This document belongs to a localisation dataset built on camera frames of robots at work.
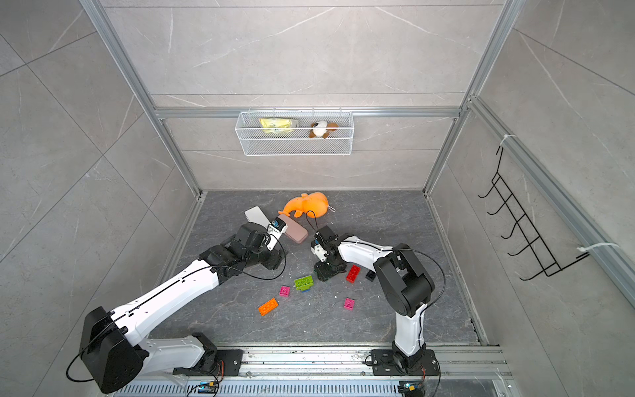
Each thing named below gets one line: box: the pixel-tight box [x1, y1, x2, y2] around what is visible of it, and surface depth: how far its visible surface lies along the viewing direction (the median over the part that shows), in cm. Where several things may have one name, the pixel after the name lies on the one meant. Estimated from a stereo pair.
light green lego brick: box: [294, 275, 315, 292], surface depth 87 cm
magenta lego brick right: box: [343, 297, 356, 311], surface depth 85 cm
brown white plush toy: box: [308, 120, 339, 139], surface depth 88 cm
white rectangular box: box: [244, 205, 272, 230], surface depth 108 cm
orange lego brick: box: [257, 297, 279, 317], surface depth 86 cm
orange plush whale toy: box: [277, 191, 329, 219], surface depth 109 cm
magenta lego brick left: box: [278, 286, 291, 298], surface depth 89 cm
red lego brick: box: [345, 264, 362, 284], surface depth 92 cm
